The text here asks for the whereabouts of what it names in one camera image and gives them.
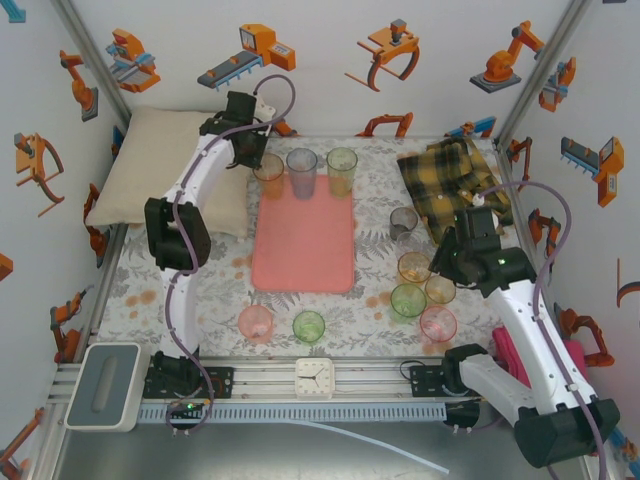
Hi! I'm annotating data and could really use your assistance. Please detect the tall orange plastic glass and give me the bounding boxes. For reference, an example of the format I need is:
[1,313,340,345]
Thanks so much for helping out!
[251,152,286,199]

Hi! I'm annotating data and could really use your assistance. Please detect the pink rectangular tray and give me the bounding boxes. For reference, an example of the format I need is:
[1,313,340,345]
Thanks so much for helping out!
[250,173,356,295]

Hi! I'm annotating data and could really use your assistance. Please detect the aluminium table side rail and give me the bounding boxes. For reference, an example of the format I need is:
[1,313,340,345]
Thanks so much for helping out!
[84,224,127,361]
[492,138,551,326]

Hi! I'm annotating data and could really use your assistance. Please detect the black controller board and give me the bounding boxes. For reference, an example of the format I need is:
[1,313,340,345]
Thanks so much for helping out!
[167,397,211,426]
[446,399,482,430]

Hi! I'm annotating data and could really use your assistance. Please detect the thin white tube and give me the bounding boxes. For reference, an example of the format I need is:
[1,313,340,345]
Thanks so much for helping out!
[287,418,451,475]

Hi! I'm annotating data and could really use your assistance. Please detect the cream pillow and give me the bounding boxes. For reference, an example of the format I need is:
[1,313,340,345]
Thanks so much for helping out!
[84,105,251,240]

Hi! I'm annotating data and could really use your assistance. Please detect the white square clock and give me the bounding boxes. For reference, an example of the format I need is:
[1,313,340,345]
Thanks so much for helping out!
[293,357,335,400]

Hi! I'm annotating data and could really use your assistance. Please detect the tall blue plastic glass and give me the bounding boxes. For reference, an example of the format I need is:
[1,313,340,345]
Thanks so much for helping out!
[285,147,319,200]

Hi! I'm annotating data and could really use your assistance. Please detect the yellow black plaid shirt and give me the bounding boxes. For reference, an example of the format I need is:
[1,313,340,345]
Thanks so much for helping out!
[397,135,515,246]

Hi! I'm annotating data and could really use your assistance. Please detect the aluminium frame post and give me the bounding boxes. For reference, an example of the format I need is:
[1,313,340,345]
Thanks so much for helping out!
[493,0,597,147]
[49,0,134,132]

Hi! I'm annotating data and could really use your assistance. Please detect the tall green plastic glass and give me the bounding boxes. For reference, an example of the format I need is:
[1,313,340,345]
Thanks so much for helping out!
[325,147,359,197]

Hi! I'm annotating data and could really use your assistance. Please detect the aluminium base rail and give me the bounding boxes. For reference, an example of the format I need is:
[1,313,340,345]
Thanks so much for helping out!
[49,357,506,401]

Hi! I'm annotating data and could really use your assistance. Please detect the dark smoky plastic glass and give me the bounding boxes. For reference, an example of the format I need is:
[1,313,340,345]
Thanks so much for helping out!
[389,207,420,242]

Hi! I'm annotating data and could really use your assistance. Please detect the small green plastic glass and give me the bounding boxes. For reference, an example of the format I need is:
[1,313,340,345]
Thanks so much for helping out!
[291,309,327,346]

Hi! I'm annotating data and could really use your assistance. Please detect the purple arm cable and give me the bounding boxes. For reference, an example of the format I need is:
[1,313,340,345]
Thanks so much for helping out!
[164,74,297,437]
[447,180,609,480]

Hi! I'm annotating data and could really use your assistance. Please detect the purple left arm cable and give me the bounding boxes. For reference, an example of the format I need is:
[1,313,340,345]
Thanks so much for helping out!
[164,74,297,437]

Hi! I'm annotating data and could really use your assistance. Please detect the pink plastic glass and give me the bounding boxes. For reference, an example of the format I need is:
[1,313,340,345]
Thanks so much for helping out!
[236,304,274,344]
[418,305,459,345]

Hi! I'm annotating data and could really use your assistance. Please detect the magenta folded towel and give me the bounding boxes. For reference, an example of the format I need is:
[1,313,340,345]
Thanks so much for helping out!
[491,324,587,390]

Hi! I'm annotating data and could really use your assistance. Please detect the floral grey tablecloth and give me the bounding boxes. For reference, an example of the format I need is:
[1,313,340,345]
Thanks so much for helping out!
[97,134,532,359]

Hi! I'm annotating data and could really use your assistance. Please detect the white slotted cable duct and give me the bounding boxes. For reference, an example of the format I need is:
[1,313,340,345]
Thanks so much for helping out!
[137,402,447,425]

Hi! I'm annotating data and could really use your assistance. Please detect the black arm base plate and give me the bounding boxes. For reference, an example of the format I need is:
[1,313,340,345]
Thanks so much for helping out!
[408,365,449,398]
[197,366,236,400]

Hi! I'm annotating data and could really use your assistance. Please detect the short orange plastic glass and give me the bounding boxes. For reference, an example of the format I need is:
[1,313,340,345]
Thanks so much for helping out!
[424,274,457,305]
[397,251,433,285]

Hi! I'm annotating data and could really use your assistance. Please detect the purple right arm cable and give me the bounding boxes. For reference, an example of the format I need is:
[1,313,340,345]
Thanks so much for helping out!
[447,180,609,480]

